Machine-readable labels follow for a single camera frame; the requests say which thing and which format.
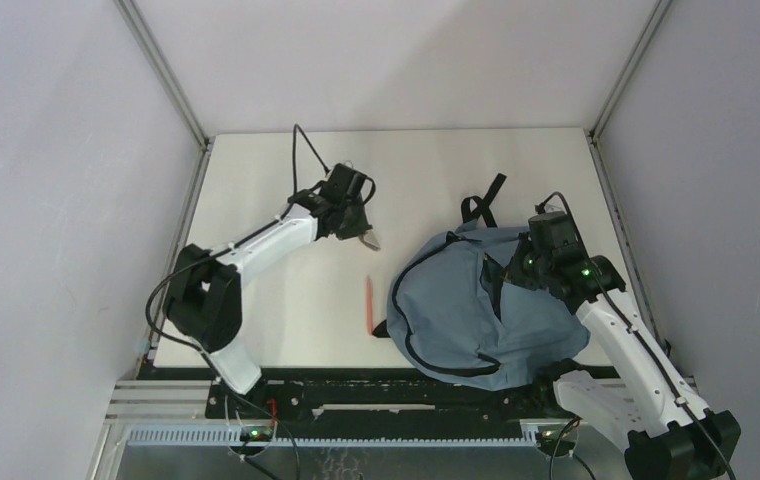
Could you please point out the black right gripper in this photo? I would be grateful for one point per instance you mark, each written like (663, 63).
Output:
(513, 272)

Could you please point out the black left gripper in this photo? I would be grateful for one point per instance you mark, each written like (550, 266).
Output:
(360, 228)

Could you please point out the blue student backpack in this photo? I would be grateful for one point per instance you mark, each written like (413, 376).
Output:
(453, 315)

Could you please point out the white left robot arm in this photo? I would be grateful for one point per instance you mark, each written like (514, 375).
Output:
(199, 304)

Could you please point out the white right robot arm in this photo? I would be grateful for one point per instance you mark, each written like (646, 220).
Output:
(665, 430)

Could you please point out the orange pen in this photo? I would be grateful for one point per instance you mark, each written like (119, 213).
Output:
(369, 305)

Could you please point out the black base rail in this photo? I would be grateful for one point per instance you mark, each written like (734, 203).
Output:
(384, 404)

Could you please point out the aluminium frame front rail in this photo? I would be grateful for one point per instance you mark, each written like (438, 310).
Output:
(169, 411)

